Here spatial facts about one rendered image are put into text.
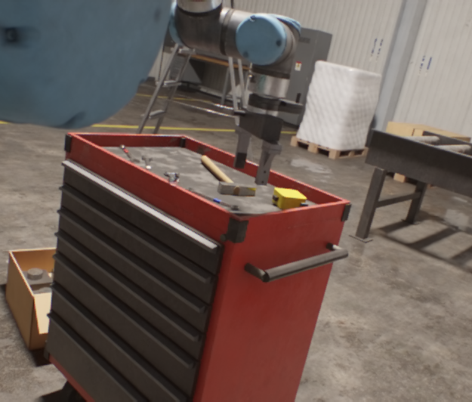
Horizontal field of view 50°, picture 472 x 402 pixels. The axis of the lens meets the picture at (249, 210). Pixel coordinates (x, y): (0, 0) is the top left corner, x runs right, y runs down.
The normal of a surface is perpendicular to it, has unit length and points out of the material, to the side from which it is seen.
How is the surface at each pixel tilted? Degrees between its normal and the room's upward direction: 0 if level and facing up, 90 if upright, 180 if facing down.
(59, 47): 94
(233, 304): 90
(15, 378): 0
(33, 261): 90
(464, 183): 90
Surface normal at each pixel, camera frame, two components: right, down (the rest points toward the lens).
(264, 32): -0.16, 0.27
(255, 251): 0.72, 0.35
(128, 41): 0.91, 0.34
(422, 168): -0.62, 0.11
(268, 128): 0.39, 0.36
